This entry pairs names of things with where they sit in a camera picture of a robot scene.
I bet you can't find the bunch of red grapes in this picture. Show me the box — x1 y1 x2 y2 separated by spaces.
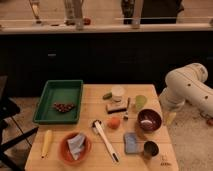
53 103 75 113

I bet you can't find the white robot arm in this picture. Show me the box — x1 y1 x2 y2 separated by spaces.
159 63 213 125

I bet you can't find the dark red bowl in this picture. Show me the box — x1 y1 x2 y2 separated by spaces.
137 109 162 132

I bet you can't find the light green cup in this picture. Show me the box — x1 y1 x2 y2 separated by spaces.
135 95 147 111

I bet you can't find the dark metal cup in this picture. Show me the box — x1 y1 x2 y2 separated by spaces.
143 141 159 158

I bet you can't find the blue sponge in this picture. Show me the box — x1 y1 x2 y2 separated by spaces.
124 132 141 154

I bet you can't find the orange fruit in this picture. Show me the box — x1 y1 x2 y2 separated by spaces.
107 117 120 129

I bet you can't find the white cup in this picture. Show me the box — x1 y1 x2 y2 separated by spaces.
111 85 125 102

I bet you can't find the green vegetable piece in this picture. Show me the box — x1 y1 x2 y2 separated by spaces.
102 92 112 100

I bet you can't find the crumpled grey cloth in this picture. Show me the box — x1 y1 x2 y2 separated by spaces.
67 133 85 160

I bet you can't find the orange bowl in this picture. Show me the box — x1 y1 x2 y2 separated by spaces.
58 132 92 166

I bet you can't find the green plastic tray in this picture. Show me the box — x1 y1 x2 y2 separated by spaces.
33 80 83 124

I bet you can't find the yellow corn cob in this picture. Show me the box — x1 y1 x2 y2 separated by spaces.
41 130 53 158

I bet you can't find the black chair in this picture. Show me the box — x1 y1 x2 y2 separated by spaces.
0 75 39 171

